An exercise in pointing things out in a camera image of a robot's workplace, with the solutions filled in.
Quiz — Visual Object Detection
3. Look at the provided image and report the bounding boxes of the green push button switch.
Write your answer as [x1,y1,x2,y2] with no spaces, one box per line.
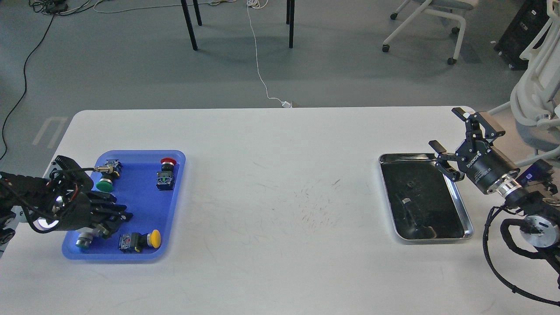
[95,159,122,192]

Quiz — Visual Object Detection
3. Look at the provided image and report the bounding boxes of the white cable on floor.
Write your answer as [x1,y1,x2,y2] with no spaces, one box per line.
[210,0,293,108]

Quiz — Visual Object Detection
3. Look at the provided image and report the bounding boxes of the red push button switch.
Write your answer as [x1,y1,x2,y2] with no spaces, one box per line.
[156,157,177,191]

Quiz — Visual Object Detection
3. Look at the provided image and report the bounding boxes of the metal tray with black mat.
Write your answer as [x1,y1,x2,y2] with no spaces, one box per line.
[378,152,473,243]

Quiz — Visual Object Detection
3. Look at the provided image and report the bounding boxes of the black cable on floor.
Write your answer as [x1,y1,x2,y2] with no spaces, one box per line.
[0,0,105,161]

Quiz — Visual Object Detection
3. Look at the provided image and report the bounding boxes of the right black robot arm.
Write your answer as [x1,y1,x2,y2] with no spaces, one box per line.
[429,107,559,306]

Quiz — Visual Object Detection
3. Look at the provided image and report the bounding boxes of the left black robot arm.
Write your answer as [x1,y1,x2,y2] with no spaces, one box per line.
[0,155,133,247]

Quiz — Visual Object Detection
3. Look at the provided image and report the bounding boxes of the blue plastic tray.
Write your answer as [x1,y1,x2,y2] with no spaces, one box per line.
[62,150,187,263]

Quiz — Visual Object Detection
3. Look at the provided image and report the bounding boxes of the black box on floor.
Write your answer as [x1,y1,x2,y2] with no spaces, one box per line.
[494,0,549,70]

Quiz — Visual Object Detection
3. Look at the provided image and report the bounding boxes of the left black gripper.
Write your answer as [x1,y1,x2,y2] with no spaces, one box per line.
[57,192,133,233]

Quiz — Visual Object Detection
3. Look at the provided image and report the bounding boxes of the black table legs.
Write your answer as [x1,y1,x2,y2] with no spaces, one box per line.
[180,0,294,51]

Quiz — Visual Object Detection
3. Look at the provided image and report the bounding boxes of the white chair with castors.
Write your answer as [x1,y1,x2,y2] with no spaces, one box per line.
[382,0,475,65]

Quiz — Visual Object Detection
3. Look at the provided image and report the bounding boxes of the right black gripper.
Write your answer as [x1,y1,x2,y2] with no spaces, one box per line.
[429,107,520,195]

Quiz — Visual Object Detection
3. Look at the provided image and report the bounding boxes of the yellow push button switch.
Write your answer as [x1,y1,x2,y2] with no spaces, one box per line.
[117,229,161,252]

